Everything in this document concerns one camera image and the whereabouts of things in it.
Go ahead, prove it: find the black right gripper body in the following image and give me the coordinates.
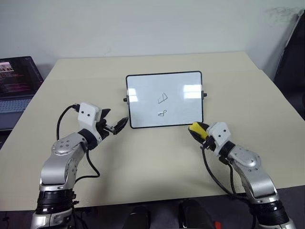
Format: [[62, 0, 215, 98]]
[[202, 135, 217, 151]]

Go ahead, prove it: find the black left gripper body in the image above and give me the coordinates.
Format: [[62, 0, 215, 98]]
[[95, 117, 115, 142]]

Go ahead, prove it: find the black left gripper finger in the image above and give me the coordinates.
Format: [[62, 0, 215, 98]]
[[98, 108, 112, 122], [113, 116, 130, 136]]

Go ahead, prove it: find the yellow whiteboard eraser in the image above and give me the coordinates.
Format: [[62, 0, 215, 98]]
[[189, 122, 210, 139]]

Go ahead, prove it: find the black-framed small whiteboard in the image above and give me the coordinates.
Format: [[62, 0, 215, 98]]
[[122, 70, 208, 130]]

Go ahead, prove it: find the open grey laptop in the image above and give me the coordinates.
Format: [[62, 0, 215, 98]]
[[0, 56, 45, 131]]

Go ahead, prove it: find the black leaning panel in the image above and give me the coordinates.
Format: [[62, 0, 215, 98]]
[[273, 10, 305, 115]]

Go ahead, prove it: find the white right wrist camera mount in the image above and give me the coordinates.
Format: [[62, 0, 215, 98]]
[[205, 122, 232, 157]]

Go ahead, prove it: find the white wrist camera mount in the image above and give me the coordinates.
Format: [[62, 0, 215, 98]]
[[205, 122, 232, 157], [77, 102, 103, 144]]

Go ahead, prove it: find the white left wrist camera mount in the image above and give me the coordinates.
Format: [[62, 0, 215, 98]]
[[77, 102, 103, 144]]

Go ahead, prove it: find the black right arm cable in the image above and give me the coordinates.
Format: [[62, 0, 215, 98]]
[[201, 145, 249, 201]]

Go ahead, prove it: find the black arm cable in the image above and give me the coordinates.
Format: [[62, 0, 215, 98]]
[[201, 145, 249, 201], [56, 103, 101, 183]]

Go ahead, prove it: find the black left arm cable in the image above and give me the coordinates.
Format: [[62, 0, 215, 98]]
[[56, 103, 101, 183]]

